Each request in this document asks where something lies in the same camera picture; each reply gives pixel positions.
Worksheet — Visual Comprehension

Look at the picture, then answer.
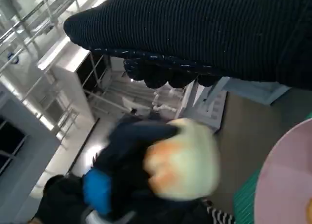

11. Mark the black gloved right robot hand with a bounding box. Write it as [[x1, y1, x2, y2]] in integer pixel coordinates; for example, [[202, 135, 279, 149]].
[[63, 0, 312, 89]]

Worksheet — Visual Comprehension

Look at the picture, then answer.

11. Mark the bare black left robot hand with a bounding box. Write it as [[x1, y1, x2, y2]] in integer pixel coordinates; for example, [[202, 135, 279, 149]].
[[82, 120, 209, 224]]

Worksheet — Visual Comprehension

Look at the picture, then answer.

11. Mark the round toy bread bun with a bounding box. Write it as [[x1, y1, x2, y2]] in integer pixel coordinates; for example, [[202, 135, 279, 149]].
[[143, 118, 221, 201]]

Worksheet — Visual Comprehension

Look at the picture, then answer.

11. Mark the pink bowl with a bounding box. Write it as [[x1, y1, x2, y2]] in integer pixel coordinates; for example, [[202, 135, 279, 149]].
[[254, 117, 312, 224]]

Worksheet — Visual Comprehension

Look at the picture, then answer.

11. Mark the white louvred cabinet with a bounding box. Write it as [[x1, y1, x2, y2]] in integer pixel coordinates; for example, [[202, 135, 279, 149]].
[[179, 81, 229, 135]]

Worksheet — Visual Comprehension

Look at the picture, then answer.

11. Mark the grey cabinet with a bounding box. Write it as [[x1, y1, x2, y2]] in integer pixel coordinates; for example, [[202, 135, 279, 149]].
[[0, 89, 61, 194]]

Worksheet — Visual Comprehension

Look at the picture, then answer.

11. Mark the white cabinet with dark doors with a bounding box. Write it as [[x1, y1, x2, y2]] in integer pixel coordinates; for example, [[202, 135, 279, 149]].
[[37, 36, 115, 123]]

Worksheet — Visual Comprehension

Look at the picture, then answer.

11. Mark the green cutting mat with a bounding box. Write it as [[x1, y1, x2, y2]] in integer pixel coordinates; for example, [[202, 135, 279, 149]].
[[232, 171, 263, 224]]

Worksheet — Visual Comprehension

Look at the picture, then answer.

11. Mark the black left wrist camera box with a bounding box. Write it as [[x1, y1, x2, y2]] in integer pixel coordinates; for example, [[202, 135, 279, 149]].
[[34, 174, 85, 224]]

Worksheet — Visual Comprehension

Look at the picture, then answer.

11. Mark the white pipe frame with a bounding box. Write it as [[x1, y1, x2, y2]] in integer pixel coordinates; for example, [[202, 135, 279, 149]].
[[0, 0, 127, 73]]

